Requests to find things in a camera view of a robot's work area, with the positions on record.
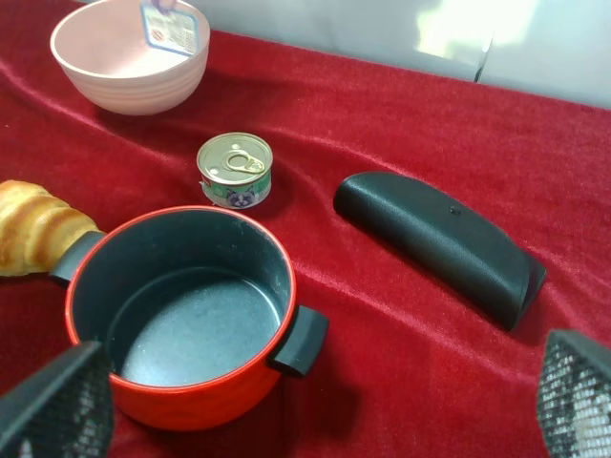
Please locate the black glasses case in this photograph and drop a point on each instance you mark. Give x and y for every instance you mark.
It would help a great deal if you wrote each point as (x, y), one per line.
(467, 252)

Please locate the striped croissant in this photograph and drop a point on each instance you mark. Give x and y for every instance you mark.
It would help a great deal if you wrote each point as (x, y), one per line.
(37, 228)

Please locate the red pot with black handles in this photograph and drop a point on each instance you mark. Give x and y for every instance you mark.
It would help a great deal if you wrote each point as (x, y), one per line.
(196, 307)

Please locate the red velvet tablecloth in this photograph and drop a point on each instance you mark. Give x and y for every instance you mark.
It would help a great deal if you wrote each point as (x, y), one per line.
(409, 369)

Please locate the colourful paper hang tag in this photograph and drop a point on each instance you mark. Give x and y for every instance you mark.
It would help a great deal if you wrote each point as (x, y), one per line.
(168, 29)

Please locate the right gripper black mesh-padded right finger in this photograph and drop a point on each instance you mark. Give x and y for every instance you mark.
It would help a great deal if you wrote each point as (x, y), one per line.
(573, 396)

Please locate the pink ribbed bowl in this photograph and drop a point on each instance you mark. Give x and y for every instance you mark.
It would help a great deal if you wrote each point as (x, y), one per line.
(102, 50)

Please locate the small cat food can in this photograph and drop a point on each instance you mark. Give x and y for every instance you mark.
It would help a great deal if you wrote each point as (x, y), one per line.
(236, 170)

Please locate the right gripper black mesh-padded left finger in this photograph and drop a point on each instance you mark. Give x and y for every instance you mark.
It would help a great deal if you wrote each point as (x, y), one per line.
(65, 409)

